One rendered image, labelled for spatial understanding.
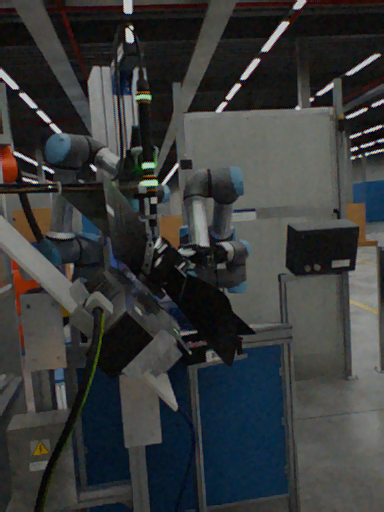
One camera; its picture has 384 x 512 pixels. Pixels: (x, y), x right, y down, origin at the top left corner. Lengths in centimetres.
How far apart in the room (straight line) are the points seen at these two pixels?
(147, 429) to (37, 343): 37
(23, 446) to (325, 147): 288
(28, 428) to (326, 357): 276
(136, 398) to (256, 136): 242
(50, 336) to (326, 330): 266
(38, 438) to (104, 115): 153
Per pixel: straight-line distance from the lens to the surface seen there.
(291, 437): 208
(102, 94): 233
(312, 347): 363
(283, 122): 346
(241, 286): 171
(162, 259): 126
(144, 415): 133
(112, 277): 126
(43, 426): 125
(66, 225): 196
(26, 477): 131
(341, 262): 194
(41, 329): 126
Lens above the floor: 133
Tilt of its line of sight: 6 degrees down
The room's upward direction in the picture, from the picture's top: 4 degrees counter-clockwise
